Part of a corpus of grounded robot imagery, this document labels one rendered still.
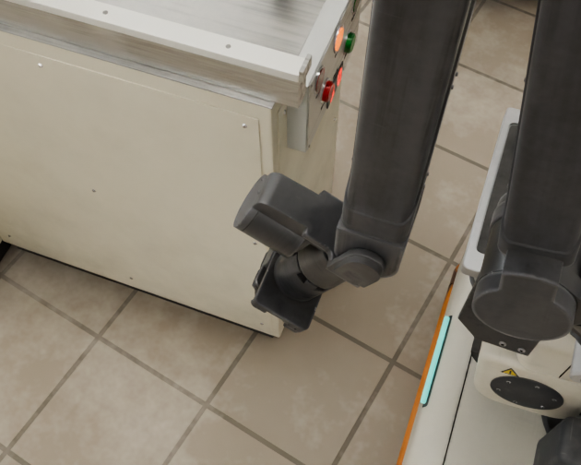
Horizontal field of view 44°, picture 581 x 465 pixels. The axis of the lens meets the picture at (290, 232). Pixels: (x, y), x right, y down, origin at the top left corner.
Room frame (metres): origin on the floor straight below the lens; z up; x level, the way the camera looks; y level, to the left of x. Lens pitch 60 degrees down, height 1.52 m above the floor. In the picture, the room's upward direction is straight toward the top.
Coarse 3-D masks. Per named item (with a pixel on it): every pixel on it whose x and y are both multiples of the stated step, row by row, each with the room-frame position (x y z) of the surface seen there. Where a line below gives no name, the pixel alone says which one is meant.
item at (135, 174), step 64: (128, 0) 0.77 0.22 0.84; (192, 0) 0.77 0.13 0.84; (256, 0) 0.77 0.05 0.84; (320, 0) 0.77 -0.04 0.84; (0, 64) 0.72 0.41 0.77; (64, 64) 0.68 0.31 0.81; (128, 64) 0.65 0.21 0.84; (0, 128) 0.75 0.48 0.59; (64, 128) 0.70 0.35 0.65; (128, 128) 0.66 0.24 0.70; (192, 128) 0.62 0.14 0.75; (256, 128) 0.58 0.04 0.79; (320, 128) 0.78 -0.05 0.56; (0, 192) 0.78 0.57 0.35; (64, 192) 0.72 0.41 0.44; (128, 192) 0.67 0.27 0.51; (192, 192) 0.63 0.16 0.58; (320, 192) 0.80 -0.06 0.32; (64, 256) 0.76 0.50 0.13; (128, 256) 0.69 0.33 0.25; (192, 256) 0.64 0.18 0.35; (256, 256) 0.59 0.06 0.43; (256, 320) 0.59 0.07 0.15
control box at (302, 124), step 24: (336, 0) 0.77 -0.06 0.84; (360, 0) 0.83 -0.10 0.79; (336, 24) 0.72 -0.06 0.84; (312, 48) 0.68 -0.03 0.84; (312, 72) 0.64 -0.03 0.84; (336, 72) 0.73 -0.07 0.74; (312, 96) 0.63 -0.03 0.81; (288, 120) 0.62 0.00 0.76; (312, 120) 0.63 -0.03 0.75; (288, 144) 0.62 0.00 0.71
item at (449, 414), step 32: (448, 288) 0.69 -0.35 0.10; (448, 320) 0.55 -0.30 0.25; (448, 352) 0.48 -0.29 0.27; (448, 384) 0.41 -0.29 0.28; (416, 416) 0.39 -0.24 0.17; (448, 416) 0.35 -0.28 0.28; (480, 416) 0.35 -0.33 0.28; (512, 416) 0.35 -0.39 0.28; (544, 416) 0.35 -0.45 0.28; (416, 448) 0.30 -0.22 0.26; (448, 448) 0.30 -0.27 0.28; (480, 448) 0.30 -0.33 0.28; (512, 448) 0.30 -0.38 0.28
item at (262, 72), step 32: (0, 0) 0.72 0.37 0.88; (32, 0) 0.70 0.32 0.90; (64, 0) 0.70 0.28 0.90; (64, 32) 0.69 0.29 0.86; (96, 32) 0.67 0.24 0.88; (128, 32) 0.65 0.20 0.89; (160, 32) 0.65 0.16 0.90; (192, 32) 0.65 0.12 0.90; (160, 64) 0.64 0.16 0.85; (192, 64) 0.63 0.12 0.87; (224, 64) 0.61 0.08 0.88; (256, 64) 0.59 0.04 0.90; (288, 64) 0.59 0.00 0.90; (256, 96) 0.60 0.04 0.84; (288, 96) 0.58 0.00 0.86
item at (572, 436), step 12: (564, 420) 0.28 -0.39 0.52; (576, 420) 0.28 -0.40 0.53; (552, 432) 0.28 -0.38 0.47; (564, 432) 0.26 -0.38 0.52; (576, 432) 0.26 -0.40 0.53; (540, 444) 0.27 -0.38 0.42; (552, 444) 0.26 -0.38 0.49; (564, 444) 0.25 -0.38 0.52; (576, 444) 0.25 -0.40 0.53; (540, 456) 0.25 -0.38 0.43; (552, 456) 0.24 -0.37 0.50; (564, 456) 0.23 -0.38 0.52; (576, 456) 0.23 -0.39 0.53
